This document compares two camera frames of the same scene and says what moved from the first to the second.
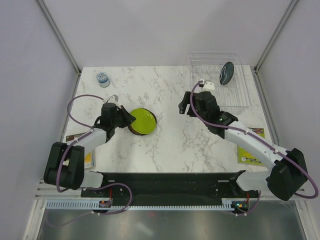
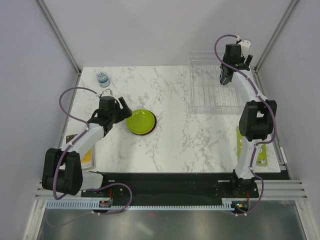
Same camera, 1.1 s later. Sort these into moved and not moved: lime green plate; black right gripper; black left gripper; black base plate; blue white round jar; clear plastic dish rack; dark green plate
Moved: black left gripper; lime green plate; black right gripper
Not moved: black base plate; dark green plate; blue white round jar; clear plastic dish rack
